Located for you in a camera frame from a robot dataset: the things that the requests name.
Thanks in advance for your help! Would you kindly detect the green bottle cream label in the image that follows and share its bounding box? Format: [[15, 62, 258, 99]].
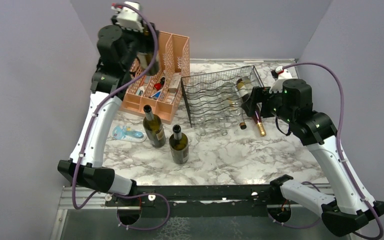
[[137, 52, 160, 76]]

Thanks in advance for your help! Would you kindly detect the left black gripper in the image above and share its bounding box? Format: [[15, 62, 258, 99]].
[[112, 15, 160, 71]]

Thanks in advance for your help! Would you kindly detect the clear bottle black cap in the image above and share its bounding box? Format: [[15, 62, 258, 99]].
[[220, 82, 247, 130]]

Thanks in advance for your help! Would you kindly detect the blue item in blister pack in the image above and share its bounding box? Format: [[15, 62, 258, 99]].
[[111, 125, 147, 143]]

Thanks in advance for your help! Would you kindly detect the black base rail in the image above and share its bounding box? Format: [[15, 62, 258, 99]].
[[105, 184, 292, 222]]

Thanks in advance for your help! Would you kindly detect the small white box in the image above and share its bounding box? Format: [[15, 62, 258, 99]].
[[168, 72, 182, 93]]

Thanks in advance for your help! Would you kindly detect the clear glass bottle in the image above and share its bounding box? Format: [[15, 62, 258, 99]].
[[217, 110, 228, 136], [196, 105, 206, 136]]

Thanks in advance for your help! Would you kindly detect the black wire wine rack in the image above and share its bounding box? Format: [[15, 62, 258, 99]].
[[181, 65, 263, 128]]

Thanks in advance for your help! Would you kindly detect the peach plastic file organizer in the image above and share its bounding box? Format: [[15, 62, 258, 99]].
[[120, 31, 190, 124]]

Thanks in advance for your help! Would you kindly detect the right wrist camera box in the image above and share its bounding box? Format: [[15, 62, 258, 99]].
[[269, 66, 293, 94]]

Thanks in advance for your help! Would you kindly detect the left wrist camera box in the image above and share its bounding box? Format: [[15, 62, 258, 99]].
[[111, 3, 144, 33]]

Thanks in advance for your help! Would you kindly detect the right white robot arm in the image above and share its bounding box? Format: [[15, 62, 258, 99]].
[[237, 79, 384, 237]]

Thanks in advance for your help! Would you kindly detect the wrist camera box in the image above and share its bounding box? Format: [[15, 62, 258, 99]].
[[111, 3, 144, 33], [269, 66, 293, 94]]

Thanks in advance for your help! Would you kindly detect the red wine gold cap bottle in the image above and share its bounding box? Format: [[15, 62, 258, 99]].
[[235, 77, 267, 138]]

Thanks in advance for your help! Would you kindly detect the green bottle brown label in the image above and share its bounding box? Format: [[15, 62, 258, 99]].
[[142, 104, 166, 148]]

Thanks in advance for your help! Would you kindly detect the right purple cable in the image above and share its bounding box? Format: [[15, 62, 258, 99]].
[[279, 62, 384, 240]]

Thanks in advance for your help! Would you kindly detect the green bottle tan label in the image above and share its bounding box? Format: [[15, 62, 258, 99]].
[[169, 124, 189, 165]]

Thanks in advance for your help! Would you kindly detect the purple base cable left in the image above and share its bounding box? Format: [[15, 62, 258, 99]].
[[116, 193, 171, 233]]

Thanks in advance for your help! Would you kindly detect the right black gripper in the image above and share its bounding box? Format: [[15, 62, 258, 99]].
[[241, 85, 296, 125]]

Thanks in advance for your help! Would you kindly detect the red small item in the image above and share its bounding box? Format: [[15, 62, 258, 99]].
[[153, 77, 166, 91]]

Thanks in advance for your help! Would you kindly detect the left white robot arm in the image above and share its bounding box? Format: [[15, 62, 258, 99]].
[[57, 24, 159, 206]]

